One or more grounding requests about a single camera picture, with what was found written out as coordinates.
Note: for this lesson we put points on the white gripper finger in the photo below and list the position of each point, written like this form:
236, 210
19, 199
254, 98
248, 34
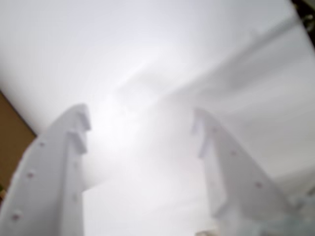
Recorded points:
233, 186
49, 177

